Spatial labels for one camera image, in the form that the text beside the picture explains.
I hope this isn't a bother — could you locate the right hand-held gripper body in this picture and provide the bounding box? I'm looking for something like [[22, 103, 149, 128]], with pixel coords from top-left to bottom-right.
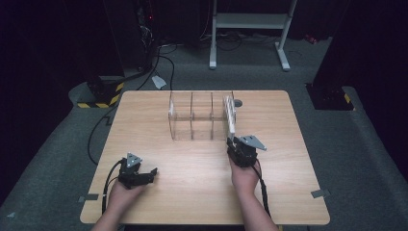
[[227, 134, 268, 168]]

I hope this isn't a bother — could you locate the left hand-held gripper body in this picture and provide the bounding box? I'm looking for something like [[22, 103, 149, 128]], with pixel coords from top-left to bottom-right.
[[116, 152, 144, 191]]

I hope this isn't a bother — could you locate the white book with green leaf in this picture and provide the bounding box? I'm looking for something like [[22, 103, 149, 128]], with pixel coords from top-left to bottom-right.
[[222, 94, 238, 141]]

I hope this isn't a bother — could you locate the clear acrylic divided organizer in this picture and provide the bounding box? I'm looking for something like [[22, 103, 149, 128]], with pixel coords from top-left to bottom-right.
[[167, 90, 238, 141]]

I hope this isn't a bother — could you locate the person's left hand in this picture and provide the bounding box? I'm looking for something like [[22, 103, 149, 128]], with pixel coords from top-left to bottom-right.
[[107, 181, 147, 214]]

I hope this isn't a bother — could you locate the person's right hand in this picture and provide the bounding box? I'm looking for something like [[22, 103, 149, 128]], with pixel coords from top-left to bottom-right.
[[228, 157, 262, 197]]

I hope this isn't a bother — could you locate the grey tape piece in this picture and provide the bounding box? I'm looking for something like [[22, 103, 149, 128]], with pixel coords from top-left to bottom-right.
[[310, 189, 331, 199], [78, 193, 100, 203]]

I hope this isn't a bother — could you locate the black base with yellow stripes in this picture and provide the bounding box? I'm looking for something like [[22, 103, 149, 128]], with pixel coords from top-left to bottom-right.
[[76, 74, 126, 110]]

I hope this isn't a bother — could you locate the white scrap on floor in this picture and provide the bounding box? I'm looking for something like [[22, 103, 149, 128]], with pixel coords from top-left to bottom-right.
[[151, 74, 167, 90]]

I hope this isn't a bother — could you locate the black perforated base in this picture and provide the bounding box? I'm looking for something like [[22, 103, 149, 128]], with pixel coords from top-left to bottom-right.
[[304, 82, 356, 112]]

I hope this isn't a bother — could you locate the white metal stand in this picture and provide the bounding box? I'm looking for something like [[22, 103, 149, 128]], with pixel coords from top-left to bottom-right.
[[208, 0, 299, 72]]

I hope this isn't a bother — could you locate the red object on floor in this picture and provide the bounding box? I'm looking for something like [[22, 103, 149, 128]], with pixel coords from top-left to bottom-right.
[[303, 33, 319, 45]]

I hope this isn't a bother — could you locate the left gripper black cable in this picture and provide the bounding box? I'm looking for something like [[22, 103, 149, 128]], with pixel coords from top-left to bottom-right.
[[101, 159, 124, 216]]

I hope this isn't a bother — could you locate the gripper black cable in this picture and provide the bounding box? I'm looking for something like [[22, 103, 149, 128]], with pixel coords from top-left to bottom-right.
[[251, 159, 272, 219], [101, 159, 124, 216]]

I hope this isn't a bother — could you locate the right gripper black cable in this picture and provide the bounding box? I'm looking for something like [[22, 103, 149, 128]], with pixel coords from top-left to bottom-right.
[[251, 159, 272, 219]]

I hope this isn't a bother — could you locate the black floor cable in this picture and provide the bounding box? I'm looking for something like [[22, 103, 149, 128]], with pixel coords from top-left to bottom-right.
[[87, 44, 178, 167]]

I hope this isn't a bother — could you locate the dark equipment rack with wires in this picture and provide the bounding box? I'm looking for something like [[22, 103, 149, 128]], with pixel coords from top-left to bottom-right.
[[136, 0, 163, 72]]

